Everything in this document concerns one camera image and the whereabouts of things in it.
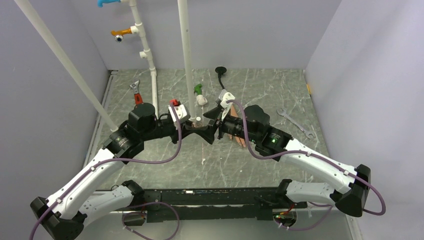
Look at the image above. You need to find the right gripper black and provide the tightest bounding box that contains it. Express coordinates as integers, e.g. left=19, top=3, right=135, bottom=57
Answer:
left=193, top=106, right=259, bottom=145

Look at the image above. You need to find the glitter nail polish bottle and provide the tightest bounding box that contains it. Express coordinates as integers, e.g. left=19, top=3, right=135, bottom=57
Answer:
left=192, top=116, right=203, bottom=129

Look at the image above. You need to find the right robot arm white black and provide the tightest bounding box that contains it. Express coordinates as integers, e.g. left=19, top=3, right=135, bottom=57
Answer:
left=200, top=105, right=371, bottom=217

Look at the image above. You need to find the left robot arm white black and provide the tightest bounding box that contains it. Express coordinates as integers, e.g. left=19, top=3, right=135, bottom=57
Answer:
left=29, top=99, right=191, bottom=240

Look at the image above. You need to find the green valve white fitting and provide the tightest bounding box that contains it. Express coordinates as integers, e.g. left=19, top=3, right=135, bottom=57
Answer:
left=193, top=83, right=208, bottom=107

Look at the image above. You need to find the mannequin practice hand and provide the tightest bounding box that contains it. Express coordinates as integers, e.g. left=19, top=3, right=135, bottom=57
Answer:
left=228, top=105, right=249, bottom=149

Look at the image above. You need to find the black flexible hand stand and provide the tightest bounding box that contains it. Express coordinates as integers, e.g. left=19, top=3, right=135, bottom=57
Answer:
left=215, top=66, right=227, bottom=90

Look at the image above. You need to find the silver open-end wrench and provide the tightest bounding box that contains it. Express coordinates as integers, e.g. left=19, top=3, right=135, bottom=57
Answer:
left=276, top=108, right=315, bottom=139

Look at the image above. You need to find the orange tap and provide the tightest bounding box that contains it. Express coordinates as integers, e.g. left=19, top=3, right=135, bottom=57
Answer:
left=110, top=28, right=133, bottom=43

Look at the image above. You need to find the blue tap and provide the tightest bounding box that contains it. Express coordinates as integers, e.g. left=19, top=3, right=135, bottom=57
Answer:
left=97, top=0, right=121, bottom=8

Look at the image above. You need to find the white diagonal pole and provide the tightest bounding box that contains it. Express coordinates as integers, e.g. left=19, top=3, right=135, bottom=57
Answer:
left=15, top=0, right=118, bottom=132

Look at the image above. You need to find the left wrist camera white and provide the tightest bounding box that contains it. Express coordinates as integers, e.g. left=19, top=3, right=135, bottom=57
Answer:
left=168, top=99, right=191, bottom=127

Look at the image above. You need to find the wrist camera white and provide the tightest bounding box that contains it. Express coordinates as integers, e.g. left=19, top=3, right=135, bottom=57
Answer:
left=168, top=99, right=191, bottom=127
left=217, top=89, right=235, bottom=121

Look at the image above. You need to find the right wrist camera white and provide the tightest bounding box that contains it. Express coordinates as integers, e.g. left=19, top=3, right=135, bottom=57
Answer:
left=217, top=89, right=235, bottom=121

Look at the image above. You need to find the red handled adjustable wrench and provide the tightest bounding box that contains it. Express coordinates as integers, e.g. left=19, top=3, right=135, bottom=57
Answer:
left=129, top=80, right=143, bottom=105

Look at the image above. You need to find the white PVC pipe frame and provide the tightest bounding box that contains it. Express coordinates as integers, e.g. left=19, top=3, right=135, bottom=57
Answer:
left=120, top=0, right=198, bottom=123

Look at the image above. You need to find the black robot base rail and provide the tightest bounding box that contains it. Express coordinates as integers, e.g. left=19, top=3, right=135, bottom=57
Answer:
left=119, top=180, right=309, bottom=224

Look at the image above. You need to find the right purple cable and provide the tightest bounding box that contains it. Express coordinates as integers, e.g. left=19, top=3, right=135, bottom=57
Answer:
left=226, top=99, right=387, bottom=216

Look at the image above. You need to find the purple cable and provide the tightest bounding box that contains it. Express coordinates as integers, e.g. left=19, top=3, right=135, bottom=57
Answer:
left=226, top=99, right=387, bottom=216
left=29, top=103, right=183, bottom=240

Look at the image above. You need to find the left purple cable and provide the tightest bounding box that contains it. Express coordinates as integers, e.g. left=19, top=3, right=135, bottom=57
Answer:
left=29, top=103, right=183, bottom=240

